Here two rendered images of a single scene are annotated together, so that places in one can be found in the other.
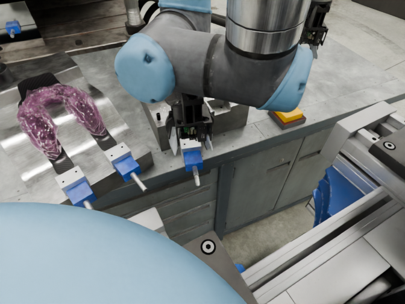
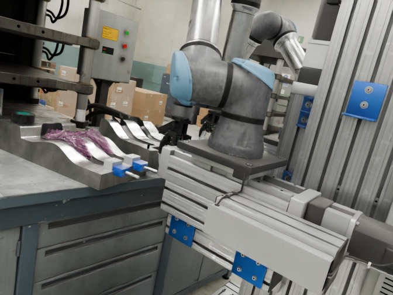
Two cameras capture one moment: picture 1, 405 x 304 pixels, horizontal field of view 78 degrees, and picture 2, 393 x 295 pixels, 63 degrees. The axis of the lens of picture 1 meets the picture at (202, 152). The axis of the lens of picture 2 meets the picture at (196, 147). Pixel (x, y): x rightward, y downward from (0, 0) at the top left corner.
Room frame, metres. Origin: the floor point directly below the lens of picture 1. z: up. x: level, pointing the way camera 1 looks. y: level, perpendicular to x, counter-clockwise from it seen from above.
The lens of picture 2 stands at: (-0.75, 0.51, 1.21)
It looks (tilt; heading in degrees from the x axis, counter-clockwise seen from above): 12 degrees down; 333
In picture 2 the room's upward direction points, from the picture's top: 12 degrees clockwise
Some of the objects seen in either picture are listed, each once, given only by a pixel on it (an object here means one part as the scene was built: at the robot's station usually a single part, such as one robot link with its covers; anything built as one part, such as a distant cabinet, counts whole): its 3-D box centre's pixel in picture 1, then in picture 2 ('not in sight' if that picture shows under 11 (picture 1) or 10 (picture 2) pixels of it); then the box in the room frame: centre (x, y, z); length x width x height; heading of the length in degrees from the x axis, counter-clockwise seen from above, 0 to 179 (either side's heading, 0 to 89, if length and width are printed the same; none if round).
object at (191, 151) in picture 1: (193, 163); not in sight; (0.38, 0.02, 0.83); 0.13 x 0.05 x 0.05; 10
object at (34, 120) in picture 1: (55, 107); (77, 137); (0.51, 0.38, 0.90); 0.26 x 0.18 x 0.08; 40
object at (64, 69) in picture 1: (58, 120); (73, 147); (0.50, 0.38, 0.86); 0.50 x 0.26 x 0.11; 40
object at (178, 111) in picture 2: not in sight; (182, 112); (0.40, 0.02, 1.07); 0.08 x 0.08 x 0.05
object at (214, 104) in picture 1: (219, 109); not in sight; (0.53, -0.04, 0.87); 0.05 x 0.05 x 0.04; 23
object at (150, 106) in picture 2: not in sight; (128, 106); (5.62, -1.03, 0.37); 1.20 x 0.82 x 0.74; 40
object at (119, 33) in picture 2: not in sight; (96, 129); (1.45, 0.17, 0.74); 0.31 x 0.22 x 1.47; 113
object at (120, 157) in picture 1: (130, 171); (141, 166); (0.34, 0.16, 0.86); 0.13 x 0.05 x 0.05; 40
